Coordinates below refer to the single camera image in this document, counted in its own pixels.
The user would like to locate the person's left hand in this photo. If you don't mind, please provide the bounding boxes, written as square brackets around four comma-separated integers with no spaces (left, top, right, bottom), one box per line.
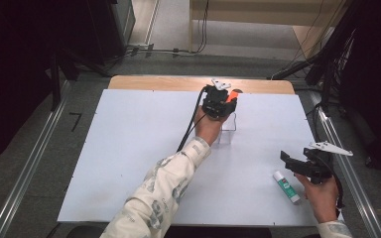
[193,110,228,147]

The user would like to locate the black hanging cables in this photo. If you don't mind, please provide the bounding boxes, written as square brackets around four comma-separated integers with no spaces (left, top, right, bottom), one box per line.
[191,0,211,55]

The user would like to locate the light wooden furniture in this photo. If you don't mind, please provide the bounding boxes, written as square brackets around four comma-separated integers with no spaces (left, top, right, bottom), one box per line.
[189,0,346,54]

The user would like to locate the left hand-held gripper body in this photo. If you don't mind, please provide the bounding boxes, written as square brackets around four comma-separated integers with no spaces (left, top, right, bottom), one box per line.
[200,77,239,121]

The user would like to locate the person's right hand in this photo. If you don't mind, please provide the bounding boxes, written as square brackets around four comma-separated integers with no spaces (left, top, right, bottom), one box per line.
[294,173,340,224]

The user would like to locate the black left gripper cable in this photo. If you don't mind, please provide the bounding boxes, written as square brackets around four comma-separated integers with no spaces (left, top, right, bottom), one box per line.
[176,84,210,154]

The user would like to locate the black equipment stand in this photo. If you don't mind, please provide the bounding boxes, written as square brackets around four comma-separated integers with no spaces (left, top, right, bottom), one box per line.
[271,0,381,115]

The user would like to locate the clear plastic organiser box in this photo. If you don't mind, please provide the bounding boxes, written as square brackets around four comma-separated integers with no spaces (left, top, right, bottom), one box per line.
[215,112,239,146]

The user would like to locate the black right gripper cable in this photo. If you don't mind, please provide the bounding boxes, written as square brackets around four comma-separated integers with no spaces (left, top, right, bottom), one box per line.
[321,160,346,210]

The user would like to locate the white glue stick green label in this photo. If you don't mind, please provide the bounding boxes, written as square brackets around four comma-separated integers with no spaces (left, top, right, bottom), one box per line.
[272,170,302,204]

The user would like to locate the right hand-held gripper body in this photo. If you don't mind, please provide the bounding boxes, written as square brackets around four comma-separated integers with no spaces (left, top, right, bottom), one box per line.
[302,141,354,185]

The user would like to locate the aluminium floor rail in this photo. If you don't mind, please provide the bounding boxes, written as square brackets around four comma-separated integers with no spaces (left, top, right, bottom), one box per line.
[309,90,380,238]
[0,80,72,238]

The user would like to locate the dark cabinet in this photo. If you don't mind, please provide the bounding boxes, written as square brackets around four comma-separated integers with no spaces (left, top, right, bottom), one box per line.
[87,0,137,65]

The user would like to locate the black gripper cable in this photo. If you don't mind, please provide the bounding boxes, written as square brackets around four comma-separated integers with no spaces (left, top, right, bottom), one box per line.
[176,84,210,154]
[321,160,346,210]

